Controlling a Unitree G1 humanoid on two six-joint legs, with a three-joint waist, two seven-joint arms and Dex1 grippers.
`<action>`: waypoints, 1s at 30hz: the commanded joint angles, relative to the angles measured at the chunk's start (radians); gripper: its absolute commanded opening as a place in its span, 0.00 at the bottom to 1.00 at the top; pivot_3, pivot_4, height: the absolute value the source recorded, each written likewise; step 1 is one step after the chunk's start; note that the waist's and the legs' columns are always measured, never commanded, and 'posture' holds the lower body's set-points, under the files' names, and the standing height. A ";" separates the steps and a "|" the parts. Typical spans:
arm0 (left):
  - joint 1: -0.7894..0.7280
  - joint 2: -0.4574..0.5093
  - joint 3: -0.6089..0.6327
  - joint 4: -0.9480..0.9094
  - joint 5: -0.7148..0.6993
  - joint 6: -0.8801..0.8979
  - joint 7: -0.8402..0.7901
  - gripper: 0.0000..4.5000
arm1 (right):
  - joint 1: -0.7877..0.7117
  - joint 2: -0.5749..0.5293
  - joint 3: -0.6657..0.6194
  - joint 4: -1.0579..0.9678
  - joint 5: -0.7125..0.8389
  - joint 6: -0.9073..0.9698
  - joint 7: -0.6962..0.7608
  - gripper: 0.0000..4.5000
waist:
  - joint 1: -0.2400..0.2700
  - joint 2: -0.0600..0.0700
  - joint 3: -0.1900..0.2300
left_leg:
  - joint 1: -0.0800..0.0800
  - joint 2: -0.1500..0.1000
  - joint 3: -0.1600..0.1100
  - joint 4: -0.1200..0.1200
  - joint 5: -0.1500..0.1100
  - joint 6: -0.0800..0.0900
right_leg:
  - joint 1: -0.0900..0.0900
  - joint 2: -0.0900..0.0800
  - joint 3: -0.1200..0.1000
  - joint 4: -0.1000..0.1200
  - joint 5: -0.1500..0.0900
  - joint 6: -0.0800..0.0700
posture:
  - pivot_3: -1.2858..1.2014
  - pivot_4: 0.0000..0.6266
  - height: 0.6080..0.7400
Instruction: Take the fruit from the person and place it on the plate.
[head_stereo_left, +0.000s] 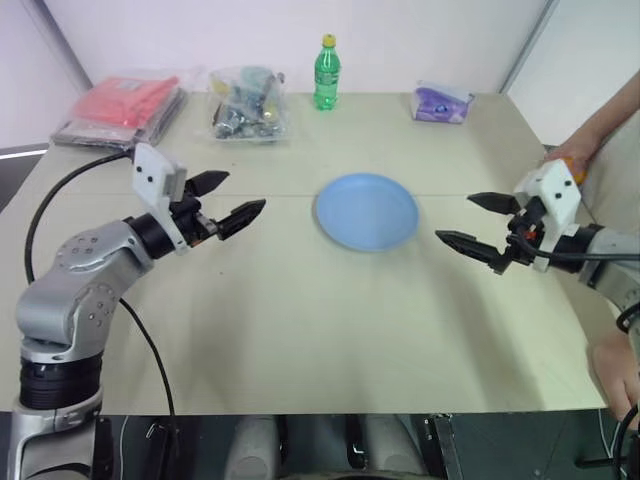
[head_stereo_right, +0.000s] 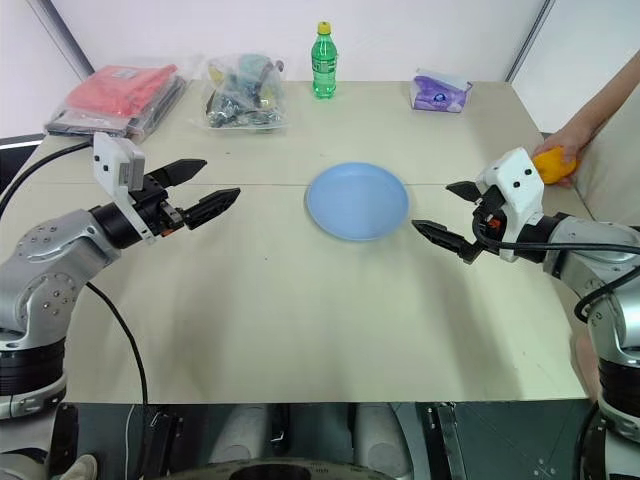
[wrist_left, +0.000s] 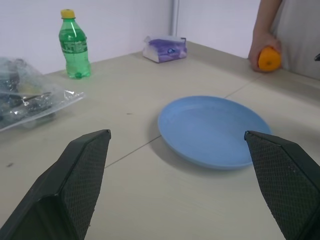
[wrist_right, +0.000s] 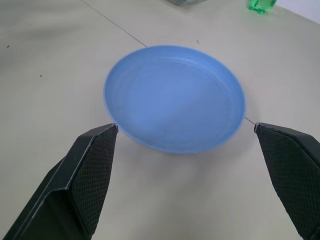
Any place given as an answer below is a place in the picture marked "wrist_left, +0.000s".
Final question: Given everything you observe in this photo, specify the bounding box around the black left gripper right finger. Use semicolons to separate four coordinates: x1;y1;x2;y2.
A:
243;130;320;240

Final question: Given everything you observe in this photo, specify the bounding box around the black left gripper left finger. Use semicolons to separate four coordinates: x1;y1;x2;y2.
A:
0;129;112;240

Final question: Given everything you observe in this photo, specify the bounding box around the orange fruit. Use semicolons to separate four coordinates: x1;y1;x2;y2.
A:
257;46;282;73

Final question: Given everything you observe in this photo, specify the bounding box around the blue round plate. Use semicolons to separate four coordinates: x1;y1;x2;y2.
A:
157;95;273;171

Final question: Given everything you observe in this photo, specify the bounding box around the person's bare hand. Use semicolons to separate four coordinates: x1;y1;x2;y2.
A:
247;31;283;74

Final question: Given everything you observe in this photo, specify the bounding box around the clear plastic bag with items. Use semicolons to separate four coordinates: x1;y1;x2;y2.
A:
0;57;85;133

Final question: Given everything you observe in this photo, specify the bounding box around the green plastic soda bottle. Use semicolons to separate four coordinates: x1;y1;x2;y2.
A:
58;9;92;81

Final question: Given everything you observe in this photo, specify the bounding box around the person's grey shirt torso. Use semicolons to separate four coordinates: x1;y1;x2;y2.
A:
269;0;320;81

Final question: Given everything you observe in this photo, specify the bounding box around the purple tissue pack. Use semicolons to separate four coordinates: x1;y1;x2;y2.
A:
142;35;188;64

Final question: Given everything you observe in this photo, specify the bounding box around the white vertical wall post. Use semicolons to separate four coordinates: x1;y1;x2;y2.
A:
171;0;180;37

